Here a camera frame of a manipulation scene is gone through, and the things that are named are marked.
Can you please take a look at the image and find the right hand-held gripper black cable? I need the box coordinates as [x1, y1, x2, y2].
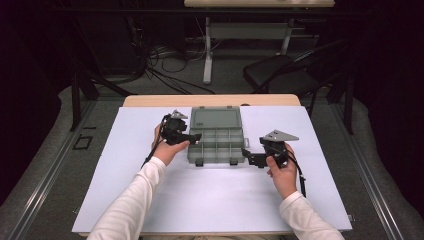
[281, 148, 308, 198]

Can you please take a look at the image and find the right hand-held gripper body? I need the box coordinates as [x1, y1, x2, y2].
[249, 129, 300, 169]

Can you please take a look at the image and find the black folding chair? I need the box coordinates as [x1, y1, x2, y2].
[242, 39, 348, 116]

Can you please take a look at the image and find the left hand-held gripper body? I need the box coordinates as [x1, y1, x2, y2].
[160, 109, 189, 146]

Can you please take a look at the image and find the person's left hand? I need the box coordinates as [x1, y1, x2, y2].
[151, 123, 191, 167]

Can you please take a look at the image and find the metal floor rail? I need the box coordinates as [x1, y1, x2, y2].
[329, 101, 406, 240]
[9, 99, 98, 240]

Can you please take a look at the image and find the white table board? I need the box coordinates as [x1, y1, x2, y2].
[71, 105, 353, 234]

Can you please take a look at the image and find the left hand-held gripper black cable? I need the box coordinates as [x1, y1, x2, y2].
[141, 114, 171, 169]

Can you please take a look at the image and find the light wooden table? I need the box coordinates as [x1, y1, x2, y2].
[78, 93, 344, 238]

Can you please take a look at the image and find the grey plastic compartment box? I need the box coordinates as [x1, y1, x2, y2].
[186, 105, 251, 168]

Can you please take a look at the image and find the bundle of floor cables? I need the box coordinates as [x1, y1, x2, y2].
[133, 43, 218, 96]

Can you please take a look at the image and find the black metal stand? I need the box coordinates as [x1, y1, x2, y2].
[68, 16, 134, 132]
[328, 49, 355, 136]

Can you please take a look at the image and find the background desk with white legs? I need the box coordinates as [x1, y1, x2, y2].
[183, 0, 336, 85]

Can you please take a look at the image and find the hand-held gripper black cable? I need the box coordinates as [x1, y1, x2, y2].
[141, 114, 171, 169]
[281, 148, 308, 198]

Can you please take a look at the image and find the person's right hand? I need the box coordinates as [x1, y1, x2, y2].
[265, 142, 298, 200]

